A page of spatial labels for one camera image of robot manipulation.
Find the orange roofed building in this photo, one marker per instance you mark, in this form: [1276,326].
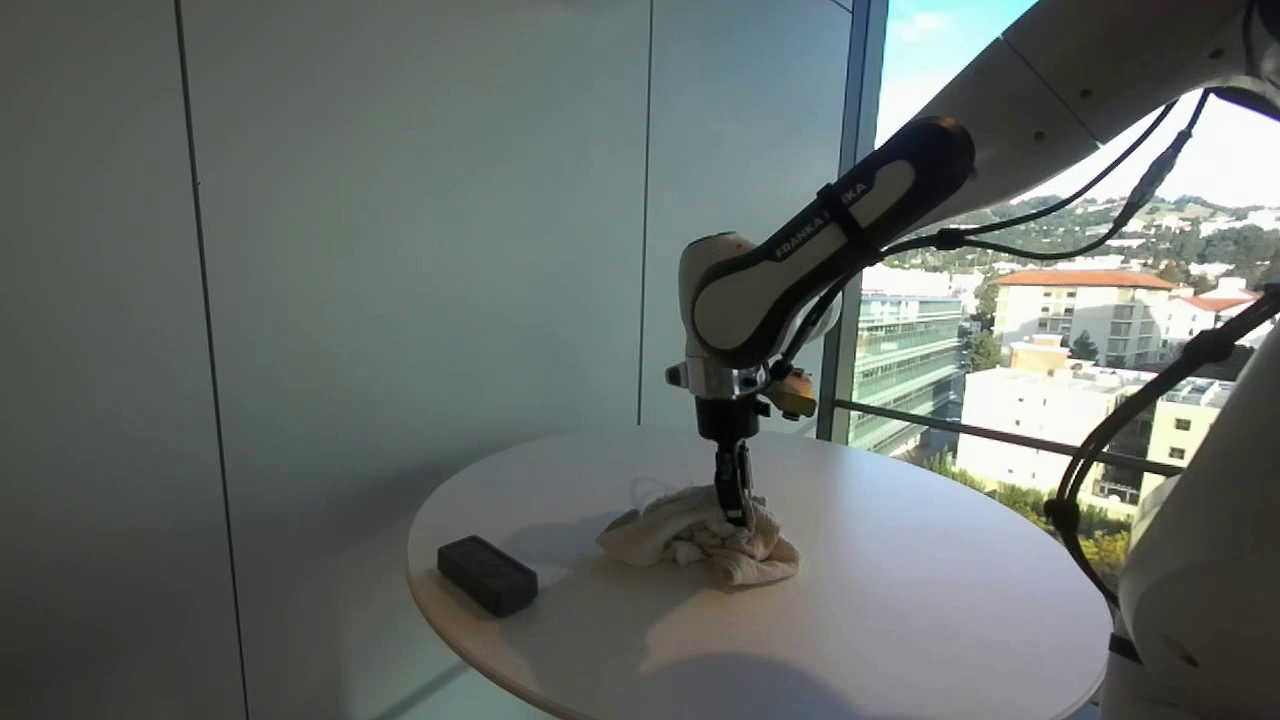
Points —
[1080,302]

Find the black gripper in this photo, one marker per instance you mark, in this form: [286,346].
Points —
[728,417]

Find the glass office building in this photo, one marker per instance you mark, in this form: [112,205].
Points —
[906,366]

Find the dark window railing bar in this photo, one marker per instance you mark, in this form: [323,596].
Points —
[985,431]

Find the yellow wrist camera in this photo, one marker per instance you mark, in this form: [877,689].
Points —
[796,389]

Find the yellowish building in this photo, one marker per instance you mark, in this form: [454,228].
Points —
[1186,425]

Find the small dark rectangular box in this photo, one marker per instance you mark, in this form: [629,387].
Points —
[485,576]

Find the dark window frame post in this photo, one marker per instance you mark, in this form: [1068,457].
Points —
[852,134]

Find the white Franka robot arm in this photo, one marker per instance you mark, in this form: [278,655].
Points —
[1040,82]

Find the white flat roofed building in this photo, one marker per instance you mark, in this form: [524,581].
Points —
[1033,423]

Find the white towel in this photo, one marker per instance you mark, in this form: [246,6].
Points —
[692,543]

